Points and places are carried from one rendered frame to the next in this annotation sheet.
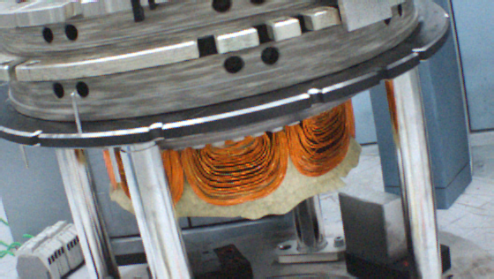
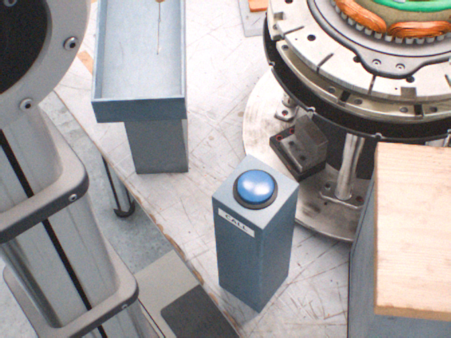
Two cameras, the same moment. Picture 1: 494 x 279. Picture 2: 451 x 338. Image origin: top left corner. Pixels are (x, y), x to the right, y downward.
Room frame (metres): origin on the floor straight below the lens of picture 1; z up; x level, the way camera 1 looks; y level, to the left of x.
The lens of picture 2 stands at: (1.37, -0.17, 1.73)
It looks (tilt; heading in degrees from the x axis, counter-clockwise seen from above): 58 degrees down; 183
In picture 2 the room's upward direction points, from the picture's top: 3 degrees counter-clockwise
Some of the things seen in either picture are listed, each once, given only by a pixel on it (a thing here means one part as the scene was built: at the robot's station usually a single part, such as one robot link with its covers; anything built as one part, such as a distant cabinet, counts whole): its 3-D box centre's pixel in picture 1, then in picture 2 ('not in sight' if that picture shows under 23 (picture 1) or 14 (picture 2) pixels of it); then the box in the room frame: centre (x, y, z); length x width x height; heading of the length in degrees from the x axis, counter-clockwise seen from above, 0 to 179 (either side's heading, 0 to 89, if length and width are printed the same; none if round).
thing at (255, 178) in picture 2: not in sight; (255, 186); (0.96, -0.16, 1.04); 0.04 x 0.04 x 0.01
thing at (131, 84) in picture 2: not in sight; (152, 90); (0.74, -0.31, 0.92); 0.25 x 0.11 x 0.28; 3
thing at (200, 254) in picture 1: (182, 258); not in sight; (0.83, 0.07, 0.83); 0.05 x 0.04 x 0.02; 104
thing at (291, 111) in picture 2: not in sight; (290, 102); (0.67, -0.11, 0.81); 0.07 x 0.03 x 0.01; 158
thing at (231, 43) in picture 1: (235, 38); not in sight; (0.57, 0.00, 1.06); 0.02 x 0.02 x 0.01; 6
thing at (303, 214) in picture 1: (293, 138); (351, 157); (0.84, -0.03, 0.91); 0.02 x 0.02 x 0.21
